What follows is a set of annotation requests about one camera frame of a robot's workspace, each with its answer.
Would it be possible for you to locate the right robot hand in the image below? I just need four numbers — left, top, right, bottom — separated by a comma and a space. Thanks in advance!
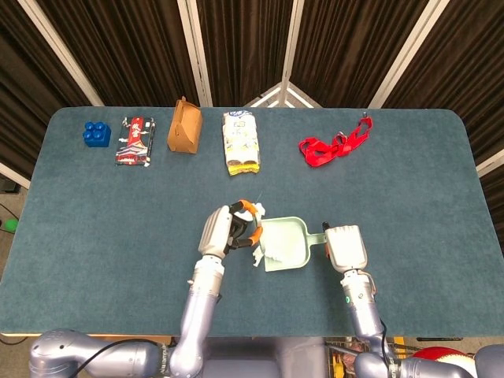
321, 221, 369, 272

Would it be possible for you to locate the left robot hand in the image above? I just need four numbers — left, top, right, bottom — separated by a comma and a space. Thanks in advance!
196, 198, 264, 261

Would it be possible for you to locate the white paper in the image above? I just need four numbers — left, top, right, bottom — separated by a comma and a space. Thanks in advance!
267, 232, 287, 263
251, 246, 276, 269

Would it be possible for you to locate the mint green dustpan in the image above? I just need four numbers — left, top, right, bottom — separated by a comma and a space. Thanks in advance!
259, 215, 328, 272

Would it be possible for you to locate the yellow white snack package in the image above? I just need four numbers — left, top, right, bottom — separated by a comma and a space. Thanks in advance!
222, 109, 262, 177

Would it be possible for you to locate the blue felt table cover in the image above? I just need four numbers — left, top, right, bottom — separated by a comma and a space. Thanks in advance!
0, 106, 504, 339

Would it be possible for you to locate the brown cardboard carton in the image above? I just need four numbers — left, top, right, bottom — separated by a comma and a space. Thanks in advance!
166, 96, 203, 155

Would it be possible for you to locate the red printed snack packet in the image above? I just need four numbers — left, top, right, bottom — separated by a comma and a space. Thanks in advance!
114, 116, 156, 169

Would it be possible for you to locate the lavender grey robot torso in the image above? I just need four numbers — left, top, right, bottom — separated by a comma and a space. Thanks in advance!
204, 336, 328, 378

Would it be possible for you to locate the red and white ball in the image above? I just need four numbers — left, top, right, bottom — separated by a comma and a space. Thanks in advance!
413, 346, 477, 361

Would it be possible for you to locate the blue building block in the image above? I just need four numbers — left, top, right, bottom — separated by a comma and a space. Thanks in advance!
82, 120, 112, 149

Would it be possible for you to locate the brown curtain screen panel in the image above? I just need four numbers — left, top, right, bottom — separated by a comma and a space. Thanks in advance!
281, 0, 450, 109
0, 0, 104, 190
188, 0, 295, 108
369, 0, 504, 237
19, 0, 213, 108

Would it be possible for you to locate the red strap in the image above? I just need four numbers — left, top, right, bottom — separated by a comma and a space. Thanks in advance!
298, 113, 374, 168

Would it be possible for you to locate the metal wire cart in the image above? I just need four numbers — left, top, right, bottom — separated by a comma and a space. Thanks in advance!
324, 338, 414, 378

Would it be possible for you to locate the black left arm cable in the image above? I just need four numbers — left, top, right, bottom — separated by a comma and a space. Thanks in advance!
80, 338, 169, 373

